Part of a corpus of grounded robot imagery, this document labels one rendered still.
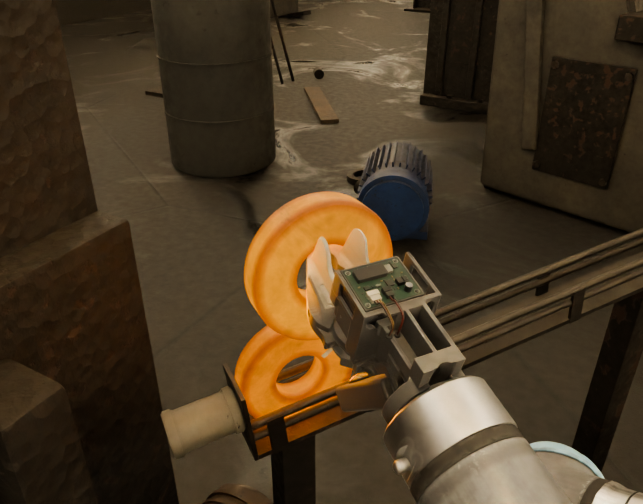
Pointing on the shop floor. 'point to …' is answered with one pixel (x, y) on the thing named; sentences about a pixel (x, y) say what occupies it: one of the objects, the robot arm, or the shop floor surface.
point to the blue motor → (398, 189)
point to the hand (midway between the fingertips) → (320, 252)
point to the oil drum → (216, 84)
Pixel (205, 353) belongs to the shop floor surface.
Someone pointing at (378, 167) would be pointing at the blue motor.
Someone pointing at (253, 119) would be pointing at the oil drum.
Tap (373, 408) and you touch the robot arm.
